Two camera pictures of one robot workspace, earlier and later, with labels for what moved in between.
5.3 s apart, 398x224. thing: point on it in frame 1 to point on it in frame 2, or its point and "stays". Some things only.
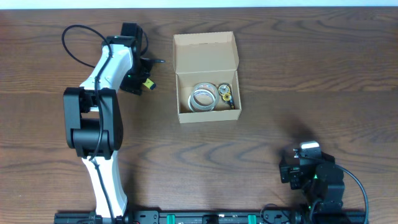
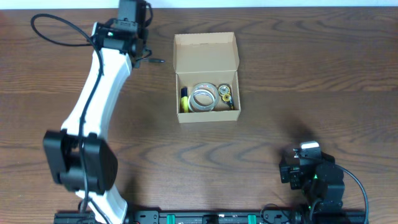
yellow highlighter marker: x=150 y=84 to x=184 y=96
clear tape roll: x=204 y=95 stays
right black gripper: x=292 y=170 stays
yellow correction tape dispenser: x=225 y=92 stays
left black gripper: x=134 y=84 to x=140 y=55
